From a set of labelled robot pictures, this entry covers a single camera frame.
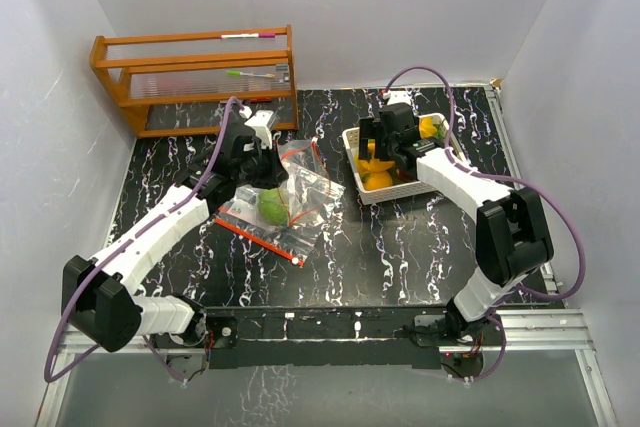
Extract wooden orange shelf rack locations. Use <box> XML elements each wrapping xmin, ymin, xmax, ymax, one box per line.
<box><xmin>89</xmin><ymin>25</ymin><xmax>299</xmax><ymax>138</ymax></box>

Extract orange fruit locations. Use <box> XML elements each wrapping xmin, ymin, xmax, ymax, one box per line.
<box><xmin>361</xmin><ymin>171</ymin><xmax>394</xmax><ymax>191</ymax></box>

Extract red small box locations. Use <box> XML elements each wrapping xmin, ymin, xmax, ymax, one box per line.
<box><xmin>248</xmin><ymin>97</ymin><xmax>273</xmax><ymax>103</ymax></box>

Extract pink white marker pen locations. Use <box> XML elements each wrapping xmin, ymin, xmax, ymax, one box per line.
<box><xmin>219</xmin><ymin>32</ymin><xmax>277</xmax><ymax>40</ymax></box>

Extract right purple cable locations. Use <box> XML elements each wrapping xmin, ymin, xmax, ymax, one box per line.
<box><xmin>381</xmin><ymin>65</ymin><xmax>587</xmax><ymax>382</ymax></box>

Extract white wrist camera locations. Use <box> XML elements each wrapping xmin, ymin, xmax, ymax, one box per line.
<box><xmin>244</xmin><ymin>110</ymin><xmax>276</xmax><ymax>149</ymax></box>
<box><xmin>382</xmin><ymin>90</ymin><xmax>412</xmax><ymax>106</ymax></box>

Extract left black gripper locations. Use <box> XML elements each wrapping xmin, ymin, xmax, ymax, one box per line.
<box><xmin>233</xmin><ymin>139</ymin><xmax>289</xmax><ymax>190</ymax></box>

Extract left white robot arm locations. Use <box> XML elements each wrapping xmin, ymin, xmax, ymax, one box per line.
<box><xmin>62</xmin><ymin>111</ymin><xmax>288</xmax><ymax>352</ymax></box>

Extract yellow bell pepper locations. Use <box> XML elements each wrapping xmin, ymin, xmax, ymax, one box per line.
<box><xmin>354</xmin><ymin>140</ymin><xmax>395</xmax><ymax>176</ymax></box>

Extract white plastic basket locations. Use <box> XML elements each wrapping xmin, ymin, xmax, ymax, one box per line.
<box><xmin>341</xmin><ymin>112</ymin><xmax>467</xmax><ymax>205</ymax></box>

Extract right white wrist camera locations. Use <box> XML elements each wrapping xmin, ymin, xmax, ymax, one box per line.
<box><xmin>382</xmin><ymin>90</ymin><xmax>412</xmax><ymax>106</ymax></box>

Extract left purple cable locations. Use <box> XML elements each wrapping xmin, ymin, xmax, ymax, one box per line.
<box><xmin>43</xmin><ymin>95</ymin><xmax>253</xmax><ymax>383</ymax></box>

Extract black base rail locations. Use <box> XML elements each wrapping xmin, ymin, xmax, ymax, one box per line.
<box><xmin>149</xmin><ymin>304</ymin><xmax>506</xmax><ymax>373</ymax></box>

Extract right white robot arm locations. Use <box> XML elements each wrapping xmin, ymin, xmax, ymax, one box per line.
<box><xmin>358</xmin><ymin>103</ymin><xmax>554</xmax><ymax>344</ymax></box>

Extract clear red zip bag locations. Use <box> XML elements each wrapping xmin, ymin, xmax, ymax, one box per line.
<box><xmin>232</xmin><ymin>137</ymin><xmax>345</xmax><ymax>232</ymax></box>

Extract yellow banana bunch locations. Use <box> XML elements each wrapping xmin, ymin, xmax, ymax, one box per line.
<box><xmin>419</xmin><ymin>117</ymin><xmax>446</xmax><ymax>141</ymax></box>

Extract purple cable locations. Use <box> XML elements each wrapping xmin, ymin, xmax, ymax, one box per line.
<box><xmin>43</xmin><ymin>95</ymin><xmax>253</xmax><ymax>383</ymax></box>
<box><xmin>381</xmin><ymin>65</ymin><xmax>587</xmax><ymax>382</ymax></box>

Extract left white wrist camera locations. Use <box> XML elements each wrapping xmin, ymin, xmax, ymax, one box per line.
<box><xmin>244</xmin><ymin>110</ymin><xmax>276</xmax><ymax>149</ymax></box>

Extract light green cabbage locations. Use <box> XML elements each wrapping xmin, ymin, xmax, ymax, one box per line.
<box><xmin>257</xmin><ymin>188</ymin><xmax>289</xmax><ymax>226</ymax></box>

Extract green marker pen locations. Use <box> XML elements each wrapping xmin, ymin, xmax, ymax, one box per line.
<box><xmin>225</xmin><ymin>70</ymin><xmax>276</xmax><ymax>79</ymax></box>

